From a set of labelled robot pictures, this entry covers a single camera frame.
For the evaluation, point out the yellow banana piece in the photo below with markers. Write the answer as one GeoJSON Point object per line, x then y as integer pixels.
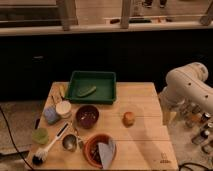
{"type": "Point", "coordinates": [62, 91]}

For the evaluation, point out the green cucumber piece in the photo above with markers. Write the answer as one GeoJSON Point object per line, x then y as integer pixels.
{"type": "Point", "coordinates": [86, 91]}

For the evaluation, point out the white round container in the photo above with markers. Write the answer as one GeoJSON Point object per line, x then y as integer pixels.
{"type": "Point", "coordinates": [63, 109]}

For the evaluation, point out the metal spoon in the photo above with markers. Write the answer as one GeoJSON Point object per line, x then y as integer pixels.
{"type": "Point", "coordinates": [79, 140]}

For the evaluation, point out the small metal cup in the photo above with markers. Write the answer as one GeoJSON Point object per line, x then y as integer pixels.
{"type": "Point", "coordinates": [69, 142]}

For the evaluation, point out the green plastic tray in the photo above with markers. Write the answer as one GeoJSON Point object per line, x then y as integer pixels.
{"type": "Point", "coordinates": [104, 81]}

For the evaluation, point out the green cup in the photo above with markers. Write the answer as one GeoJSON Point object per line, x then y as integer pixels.
{"type": "Point", "coordinates": [40, 136]}

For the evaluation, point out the orange apple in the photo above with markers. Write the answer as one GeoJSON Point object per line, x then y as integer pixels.
{"type": "Point", "coordinates": [128, 119]}

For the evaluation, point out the orange terracotta bowl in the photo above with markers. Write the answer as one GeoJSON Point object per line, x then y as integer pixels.
{"type": "Point", "coordinates": [91, 152]}

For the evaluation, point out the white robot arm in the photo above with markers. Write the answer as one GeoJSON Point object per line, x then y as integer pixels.
{"type": "Point", "coordinates": [186, 83]}

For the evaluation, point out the white dish brush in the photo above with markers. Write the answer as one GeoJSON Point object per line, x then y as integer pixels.
{"type": "Point", "coordinates": [41, 154]}

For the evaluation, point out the purple bowl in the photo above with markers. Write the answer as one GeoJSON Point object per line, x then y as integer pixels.
{"type": "Point", "coordinates": [87, 116]}

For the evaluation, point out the grey folded cloth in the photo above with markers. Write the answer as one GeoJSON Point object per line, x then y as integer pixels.
{"type": "Point", "coordinates": [106, 153]}

